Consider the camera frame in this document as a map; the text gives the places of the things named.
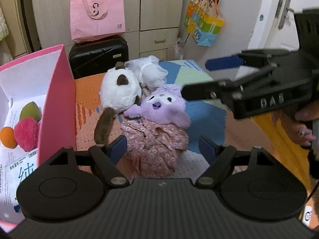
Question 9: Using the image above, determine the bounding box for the orange ball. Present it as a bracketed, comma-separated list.
[0, 126, 18, 149]

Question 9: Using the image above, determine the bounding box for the green mango toy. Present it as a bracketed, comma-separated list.
[19, 101, 42, 122]

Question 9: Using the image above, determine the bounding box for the person's right hand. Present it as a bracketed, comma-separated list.
[279, 102, 319, 147]

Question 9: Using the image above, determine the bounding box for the pale crumpled plastic bag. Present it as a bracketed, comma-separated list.
[173, 37, 186, 60]

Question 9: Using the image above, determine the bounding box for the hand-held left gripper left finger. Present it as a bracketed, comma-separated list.
[37, 134, 129, 189]

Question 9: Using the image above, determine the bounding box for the pink fluffy ball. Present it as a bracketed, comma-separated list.
[14, 118, 40, 153]

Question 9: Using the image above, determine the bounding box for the pink cardboard box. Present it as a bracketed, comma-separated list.
[0, 44, 78, 233]

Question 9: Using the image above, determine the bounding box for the blue white wet wipes pack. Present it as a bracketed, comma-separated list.
[0, 152, 39, 221]

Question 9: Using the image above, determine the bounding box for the metal door lever handle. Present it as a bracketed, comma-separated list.
[277, 0, 295, 30]

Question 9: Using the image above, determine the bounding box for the purple plush with floral dress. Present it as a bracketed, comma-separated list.
[120, 84, 191, 177]

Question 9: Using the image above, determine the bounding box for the white cat plush brown tail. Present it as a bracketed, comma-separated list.
[94, 62, 143, 147]

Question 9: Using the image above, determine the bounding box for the light wooden wardrobe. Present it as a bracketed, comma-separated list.
[30, 0, 186, 63]

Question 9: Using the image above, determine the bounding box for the beige cabinet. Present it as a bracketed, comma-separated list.
[0, 0, 33, 58]

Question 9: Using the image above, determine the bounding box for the person's yellow clothing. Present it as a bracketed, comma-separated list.
[253, 113, 313, 192]

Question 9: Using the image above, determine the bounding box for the cream fluffy robe green trim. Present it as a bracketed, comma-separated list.
[0, 5, 11, 66]

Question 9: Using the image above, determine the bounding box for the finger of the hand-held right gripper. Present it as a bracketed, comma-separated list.
[181, 66, 275, 101]
[205, 49, 291, 72]

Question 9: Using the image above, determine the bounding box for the colourful paper gift bag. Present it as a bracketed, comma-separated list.
[184, 0, 225, 47]

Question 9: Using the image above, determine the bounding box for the black metal clothes rack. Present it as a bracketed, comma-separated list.
[19, 0, 42, 53]

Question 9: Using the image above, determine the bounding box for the black suitcase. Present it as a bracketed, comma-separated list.
[68, 35, 130, 80]

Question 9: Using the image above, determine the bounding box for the pink tote bag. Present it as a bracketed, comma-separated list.
[70, 0, 126, 43]

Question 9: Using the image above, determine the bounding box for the metal door latch plate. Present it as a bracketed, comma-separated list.
[275, 0, 284, 19]

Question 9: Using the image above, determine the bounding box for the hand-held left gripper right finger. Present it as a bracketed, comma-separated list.
[195, 135, 283, 189]

